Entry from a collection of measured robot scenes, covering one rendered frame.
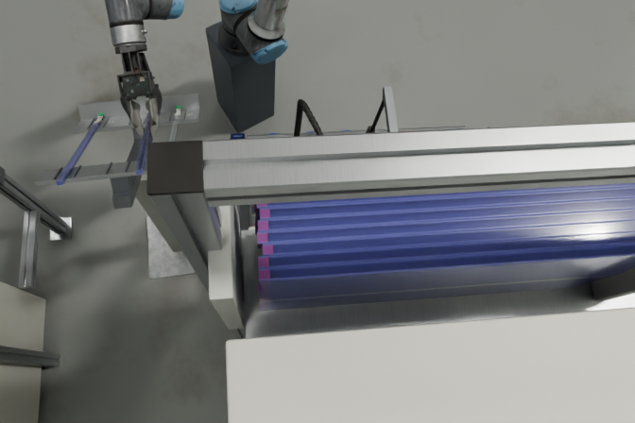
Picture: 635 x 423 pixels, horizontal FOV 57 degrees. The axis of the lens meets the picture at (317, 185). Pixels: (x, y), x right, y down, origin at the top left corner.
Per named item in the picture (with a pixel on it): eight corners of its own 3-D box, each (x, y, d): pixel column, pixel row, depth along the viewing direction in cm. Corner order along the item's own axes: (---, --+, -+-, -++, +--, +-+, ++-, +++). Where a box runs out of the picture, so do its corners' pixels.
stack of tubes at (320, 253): (255, 231, 93) (251, 174, 68) (559, 212, 99) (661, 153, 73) (259, 311, 89) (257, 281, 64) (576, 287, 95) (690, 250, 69)
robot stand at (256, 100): (217, 101, 253) (204, 27, 201) (253, 83, 257) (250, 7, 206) (237, 134, 249) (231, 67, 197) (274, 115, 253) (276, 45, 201)
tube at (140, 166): (151, 105, 162) (150, 101, 162) (156, 104, 162) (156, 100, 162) (136, 175, 117) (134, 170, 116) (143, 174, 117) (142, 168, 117)
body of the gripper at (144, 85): (120, 101, 131) (109, 46, 128) (126, 100, 139) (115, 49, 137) (154, 96, 132) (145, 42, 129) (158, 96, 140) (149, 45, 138)
